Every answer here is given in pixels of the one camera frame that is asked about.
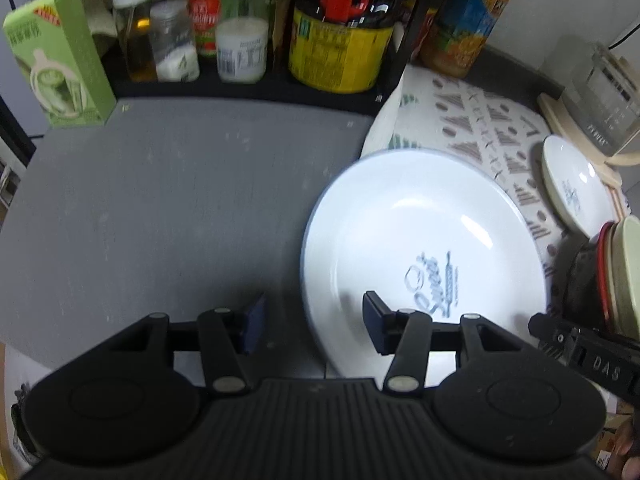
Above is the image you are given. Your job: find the pale green bowl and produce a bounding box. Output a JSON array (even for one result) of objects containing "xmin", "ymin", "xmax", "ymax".
[{"xmin": 609, "ymin": 215, "xmax": 640, "ymax": 341}]

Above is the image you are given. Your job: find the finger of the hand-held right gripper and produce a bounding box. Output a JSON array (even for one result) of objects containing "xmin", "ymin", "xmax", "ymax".
[{"xmin": 528, "ymin": 311, "xmax": 577, "ymax": 359}]

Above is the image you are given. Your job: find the white cap powder bottle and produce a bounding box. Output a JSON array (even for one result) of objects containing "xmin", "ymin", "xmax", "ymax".
[{"xmin": 214, "ymin": 0, "xmax": 270, "ymax": 84}]

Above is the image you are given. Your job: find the orange juice bottle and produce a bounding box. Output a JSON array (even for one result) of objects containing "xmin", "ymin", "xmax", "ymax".
[{"xmin": 419, "ymin": 0, "xmax": 527, "ymax": 80}]

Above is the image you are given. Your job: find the glass electric kettle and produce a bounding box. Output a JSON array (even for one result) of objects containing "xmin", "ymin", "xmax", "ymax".
[{"xmin": 559, "ymin": 42, "xmax": 640, "ymax": 159}]

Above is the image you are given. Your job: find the black metal shelf rack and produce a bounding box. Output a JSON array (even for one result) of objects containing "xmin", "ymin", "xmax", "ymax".
[{"xmin": 0, "ymin": 0, "xmax": 453, "ymax": 117}]

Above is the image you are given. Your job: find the dark sauce bottle red handle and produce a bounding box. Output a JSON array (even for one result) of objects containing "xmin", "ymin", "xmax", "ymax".
[{"xmin": 288, "ymin": 0, "xmax": 397, "ymax": 94}]

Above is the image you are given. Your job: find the cream kettle base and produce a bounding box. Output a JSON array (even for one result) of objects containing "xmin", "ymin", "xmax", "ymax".
[{"xmin": 537, "ymin": 92, "xmax": 632, "ymax": 192}]

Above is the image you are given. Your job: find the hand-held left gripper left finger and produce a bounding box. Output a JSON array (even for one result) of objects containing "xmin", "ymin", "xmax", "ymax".
[{"xmin": 106, "ymin": 292, "xmax": 269, "ymax": 394}]

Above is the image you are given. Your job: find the patterned fringed table mat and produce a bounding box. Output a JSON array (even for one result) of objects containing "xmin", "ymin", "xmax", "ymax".
[{"xmin": 360, "ymin": 62, "xmax": 628, "ymax": 281}]

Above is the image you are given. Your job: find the small white printed deep plate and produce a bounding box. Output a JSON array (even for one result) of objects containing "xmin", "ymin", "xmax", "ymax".
[{"xmin": 542, "ymin": 135, "xmax": 617, "ymax": 239}]

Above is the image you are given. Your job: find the green carton box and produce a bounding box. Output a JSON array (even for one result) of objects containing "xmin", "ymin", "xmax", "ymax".
[{"xmin": 2, "ymin": 0, "xmax": 119, "ymax": 129}]

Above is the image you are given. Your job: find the small clear glass jar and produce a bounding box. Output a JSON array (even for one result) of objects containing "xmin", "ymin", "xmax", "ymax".
[{"xmin": 148, "ymin": 0, "xmax": 201, "ymax": 83}]

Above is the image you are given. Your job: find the large white printed deep plate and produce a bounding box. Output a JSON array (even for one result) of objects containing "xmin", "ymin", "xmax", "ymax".
[{"xmin": 300, "ymin": 149, "xmax": 550, "ymax": 382}]

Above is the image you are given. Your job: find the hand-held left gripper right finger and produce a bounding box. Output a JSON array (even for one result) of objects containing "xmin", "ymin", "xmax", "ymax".
[{"xmin": 362, "ymin": 290, "xmax": 527, "ymax": 394}]

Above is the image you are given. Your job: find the crumpled beige paper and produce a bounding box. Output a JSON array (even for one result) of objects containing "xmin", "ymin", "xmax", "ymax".
[{"xmin": 80, "ymin": 0, "xmax": 122, "ymax": 57}]

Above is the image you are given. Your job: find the red and black bowl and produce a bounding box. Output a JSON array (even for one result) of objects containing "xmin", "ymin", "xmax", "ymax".
[{"xmin": 564, "ymin": 220, "xmax": 615, "ymax": 333}]

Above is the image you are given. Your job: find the red drink can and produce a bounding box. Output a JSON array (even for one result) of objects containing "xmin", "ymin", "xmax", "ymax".
[{"xmin": 411, "ymin": 5, "xmax": 442, "ymax": 57}]

